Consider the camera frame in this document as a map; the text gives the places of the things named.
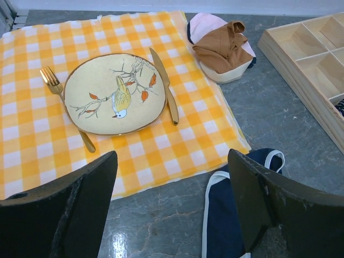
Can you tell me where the gold fork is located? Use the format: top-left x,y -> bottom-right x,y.
40,66 -> 96,153

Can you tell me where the navy striped rolled underwear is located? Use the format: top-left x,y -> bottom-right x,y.
335,99 -> 344,116

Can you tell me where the cream underwear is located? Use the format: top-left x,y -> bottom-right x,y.
199,57 -> 256,84

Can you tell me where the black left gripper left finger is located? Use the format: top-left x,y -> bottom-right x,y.
1,151 -> 118,257

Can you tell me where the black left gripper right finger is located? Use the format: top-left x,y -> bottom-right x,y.
228,149 -> 343,257

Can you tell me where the yellow checkered cloth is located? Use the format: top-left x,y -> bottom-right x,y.
0,10 -> 252,201

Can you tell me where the gold knife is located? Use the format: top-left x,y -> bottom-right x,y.
149,48 -> 179,126

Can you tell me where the brown underwear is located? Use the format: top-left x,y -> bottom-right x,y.
192,21 -> 253,74

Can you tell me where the pink underwear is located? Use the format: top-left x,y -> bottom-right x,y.
187,13 -> 256,57

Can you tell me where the aluminium frame post left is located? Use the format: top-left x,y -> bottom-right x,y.
1,0 -> 29,33

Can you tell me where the wooden compartment tray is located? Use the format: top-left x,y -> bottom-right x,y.
257,12 -> 343,151

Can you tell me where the navy blue white-trimmed underwear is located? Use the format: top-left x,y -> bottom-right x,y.
201,148 -> 285,258

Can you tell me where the bird-painted ceramic plate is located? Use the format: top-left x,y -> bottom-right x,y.
63,53 -> 167,136

